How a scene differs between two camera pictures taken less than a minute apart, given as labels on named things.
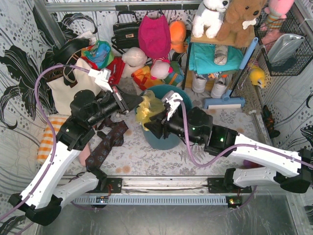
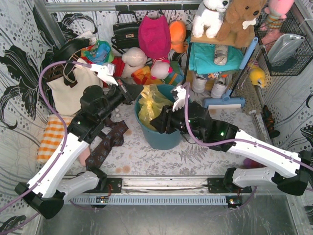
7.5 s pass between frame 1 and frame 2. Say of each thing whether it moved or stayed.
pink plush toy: stayed
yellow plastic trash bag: moved
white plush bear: stayed
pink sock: stayed
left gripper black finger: moved
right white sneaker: stayed
